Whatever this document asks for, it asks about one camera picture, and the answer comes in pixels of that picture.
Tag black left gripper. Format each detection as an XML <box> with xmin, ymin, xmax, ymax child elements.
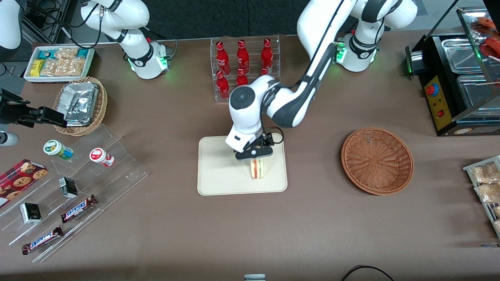
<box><xmin>234</xmin><ymin>133</ymin><xmax>275</xmax><ymax>165</ymax></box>

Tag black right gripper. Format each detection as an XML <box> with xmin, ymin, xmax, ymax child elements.
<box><xmin>0</xmin><ymin>88</ymin><xmax>68</xmax><ymax>129</ymax></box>

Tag triangular sandwich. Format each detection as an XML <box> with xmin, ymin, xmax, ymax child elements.
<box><xmin>250</xmin><ymin>157</ymin><xmax>266</xmax><ymax>180</ymax></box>

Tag cream plastic tray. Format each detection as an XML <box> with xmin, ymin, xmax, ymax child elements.
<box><xmin>197</xmin><ymin>133</ymin><xmax>288</xmax><ymax>196</ymax></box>

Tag light wicker basket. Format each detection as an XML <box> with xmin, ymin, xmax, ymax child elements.
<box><xmin>53</xmin><ymin>76</ymin><xmax>108</xmax><ymax>137</ymax></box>

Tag brown wicker basket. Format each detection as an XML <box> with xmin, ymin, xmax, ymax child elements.
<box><xmin>341</xmin><ymin>127</ymin><xmax>414</xmax><ymax>196</ymax></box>

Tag grey snack tray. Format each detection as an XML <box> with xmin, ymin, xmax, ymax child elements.
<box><xmin>462</xmin><ymin>155</ymin><xmax>500</xmax><ymax>239</ymax></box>

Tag silver foil packet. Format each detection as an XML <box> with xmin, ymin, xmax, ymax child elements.
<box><xmin>66</xmin><ymin>116</ymin><xmax>93</xmax><ymax>127</ymax></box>
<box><xmin>62</xmin><ymin>81</ymin><xmax>99</xmax><ymax>122</ymax></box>

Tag green lid yoghurt cup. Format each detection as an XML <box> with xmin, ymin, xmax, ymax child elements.
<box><xmin>43</xmin><ymin>139</ymin><xmax>74</xmax><ymax>160</ymax></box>

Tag white snack bin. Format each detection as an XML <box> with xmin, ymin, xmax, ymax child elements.
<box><xmin>23</xmin><ymin>46</ymin><xmax>96</xmax><ymax>84</ymax></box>

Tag yellow snack packet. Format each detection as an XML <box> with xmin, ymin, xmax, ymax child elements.
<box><xmin>30</xmin><ymin>59</ymin><xmax>46</xmax><ymax>78</ymax></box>

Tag red lid yoghurt cup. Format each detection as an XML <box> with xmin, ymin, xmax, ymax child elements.
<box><xmin>89</xmin><ymin>148</ymin><xmax>115</xmax><ymax>167</ymax></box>

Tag red cookie box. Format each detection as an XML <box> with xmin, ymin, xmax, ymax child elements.
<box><xmin>0</xmin><ymin>158</ymin><xmax>49</xmax><ymax>208</ymax></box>

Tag small black carton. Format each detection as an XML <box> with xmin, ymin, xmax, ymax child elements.
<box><xmin>20</xmin><ymin>203</ymin><xmax>42</xmax><ymax>224</ymax></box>
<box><xmin>59</xmin><ymin>176</ymin><xmax>79</xmax><ymax>199</ymax></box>

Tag clear acrylic bottle rack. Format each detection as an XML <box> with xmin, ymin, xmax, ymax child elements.
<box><xmin>210</xmin><ymin>35</ymin><xmax>281</xmax><ymax>103</ymax></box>

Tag clear acrylic stepped display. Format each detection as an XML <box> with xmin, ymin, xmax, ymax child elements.
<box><xmin>0</xmin><ymin>124</ymin><xmax>149</xmax><ymax>263</ymax></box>

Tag Snickers chocolate bar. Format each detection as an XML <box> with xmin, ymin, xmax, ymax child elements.
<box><xmin>21</xmin><ymin>226</ymin><xmax>64</xmax><ymax>255</ymax></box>
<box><xmin>61</xmin><ymin>194</ymin><xmax>98</xmax><ymax>224</ymax></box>

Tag black food warmer cabinet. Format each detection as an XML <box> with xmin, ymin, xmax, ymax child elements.
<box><xmin>405</xmin><ymin>0</ymin><xmax>500</xmax><ymax>137</ymax></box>

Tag steel warmer pan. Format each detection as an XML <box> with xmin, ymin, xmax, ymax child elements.
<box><xmin>441</xmin><ymin>36</ymin><xmax>486</xmax><ymax>75</ymax></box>
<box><xmin>456</xmin><ymin>74</ymin><xmax>500</xmax><ymax>111</ymax></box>

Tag orange fried food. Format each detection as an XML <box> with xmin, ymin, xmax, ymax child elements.
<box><xmin>470</xmin><ymin>16</ymin><xmax>500</xmax><ymax>60</ymax></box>

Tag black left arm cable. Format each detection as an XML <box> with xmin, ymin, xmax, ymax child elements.
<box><xmin>261</xmin><ymin>126</ymin><xmax>285</xmax><ymax>146</ymax></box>

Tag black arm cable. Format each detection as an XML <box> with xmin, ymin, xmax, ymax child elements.
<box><xmin>23</xmin><ymin>0</ymin><xmax>105</xmax><ymax>50</ymax></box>
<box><xmin>261</xmin><ymin>126</ymin><xmax>285</xmax><ymax>146</ymax></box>

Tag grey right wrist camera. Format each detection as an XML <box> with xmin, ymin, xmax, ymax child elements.
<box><xmin>0</xmin><ymin>132</ymin><xmax>19</xmax><ymax>147</ymax></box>

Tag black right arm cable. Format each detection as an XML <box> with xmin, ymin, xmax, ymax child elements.
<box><xmin>23</xmin><ymin>0</ymin><xmax>105</xmax><ymax>50</ymax></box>

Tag black floor cable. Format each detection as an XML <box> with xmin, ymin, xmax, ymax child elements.
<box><xmin>341</xmin><ymin>265</ymin><xmax>396</xmax><ymax>281</ymax></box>

